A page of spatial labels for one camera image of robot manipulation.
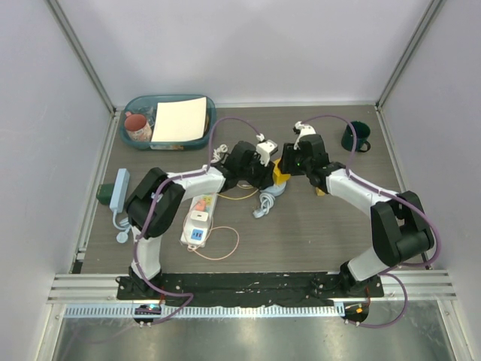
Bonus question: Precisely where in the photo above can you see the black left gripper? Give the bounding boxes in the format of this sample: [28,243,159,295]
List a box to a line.
[237,151,274,190]

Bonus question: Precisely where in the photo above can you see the yellow cube socket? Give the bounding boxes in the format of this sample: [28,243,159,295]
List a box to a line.
[273,158,291,186]

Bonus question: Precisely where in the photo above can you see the light blue round socket base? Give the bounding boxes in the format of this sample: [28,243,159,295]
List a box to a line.
[262,182,286,197]

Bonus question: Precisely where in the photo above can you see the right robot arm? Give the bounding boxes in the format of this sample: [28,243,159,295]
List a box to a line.
[279,134,434,297]

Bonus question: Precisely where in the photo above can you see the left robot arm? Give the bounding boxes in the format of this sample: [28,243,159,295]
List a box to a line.
[126,140,278,300]

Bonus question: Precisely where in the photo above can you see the pink plug adapter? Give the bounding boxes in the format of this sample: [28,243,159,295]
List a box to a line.
[194,198,210,213]

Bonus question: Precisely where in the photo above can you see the white power strip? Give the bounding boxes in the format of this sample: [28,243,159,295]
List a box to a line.
[180,193,218,248]

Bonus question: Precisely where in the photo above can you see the dark green mug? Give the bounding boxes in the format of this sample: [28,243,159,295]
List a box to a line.
[341,121,371,153]

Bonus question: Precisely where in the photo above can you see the white charger block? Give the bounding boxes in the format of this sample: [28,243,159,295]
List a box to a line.
[190,210,210,228]

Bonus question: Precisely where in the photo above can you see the white paper sheet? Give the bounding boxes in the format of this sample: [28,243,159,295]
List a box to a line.
[151,97,207,143]

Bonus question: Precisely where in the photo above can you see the red patterned cup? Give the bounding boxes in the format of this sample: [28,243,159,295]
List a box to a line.
[124,111,153,142]

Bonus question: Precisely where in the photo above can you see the teal plastic basin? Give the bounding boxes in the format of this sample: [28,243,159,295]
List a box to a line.
[119,94,217,150]

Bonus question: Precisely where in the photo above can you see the light blue power strip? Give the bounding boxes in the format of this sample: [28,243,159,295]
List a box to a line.
[109,168,130,213]

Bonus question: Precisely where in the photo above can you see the dark green box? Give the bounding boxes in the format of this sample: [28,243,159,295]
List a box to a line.
[95,184,114,205]

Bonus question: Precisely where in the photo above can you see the white cable with plug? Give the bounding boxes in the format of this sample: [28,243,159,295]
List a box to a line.
[210,143,230,165]

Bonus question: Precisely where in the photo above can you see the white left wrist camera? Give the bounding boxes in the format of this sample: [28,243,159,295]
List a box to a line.
[256,133,278,167]

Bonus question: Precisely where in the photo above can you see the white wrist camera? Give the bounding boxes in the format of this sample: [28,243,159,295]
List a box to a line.
[293,121,316,150]
[256,133,278,167]

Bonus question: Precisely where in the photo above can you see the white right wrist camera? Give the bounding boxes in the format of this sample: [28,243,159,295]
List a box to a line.
[293,121,316,150]

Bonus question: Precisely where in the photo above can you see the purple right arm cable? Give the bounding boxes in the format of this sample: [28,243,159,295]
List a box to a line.
[298,114,441,328]

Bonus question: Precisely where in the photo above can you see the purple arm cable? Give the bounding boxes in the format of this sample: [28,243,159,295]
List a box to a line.
[298,114,441,328]
[131,117,265,326]

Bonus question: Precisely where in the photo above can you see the yellow thin cable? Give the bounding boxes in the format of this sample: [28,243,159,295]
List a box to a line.
[216,186,260,200]

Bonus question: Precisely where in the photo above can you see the light blue coiled cable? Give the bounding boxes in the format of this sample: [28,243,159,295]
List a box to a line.
[252,190,279,219]

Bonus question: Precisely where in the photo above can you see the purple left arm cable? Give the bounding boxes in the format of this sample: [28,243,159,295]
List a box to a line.
[131,117,265,326]

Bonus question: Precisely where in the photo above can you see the pink thin cable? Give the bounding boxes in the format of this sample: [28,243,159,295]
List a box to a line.
[182,217,241,261]

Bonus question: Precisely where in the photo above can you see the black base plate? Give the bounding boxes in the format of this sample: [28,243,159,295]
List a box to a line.
[116,272,384,308]

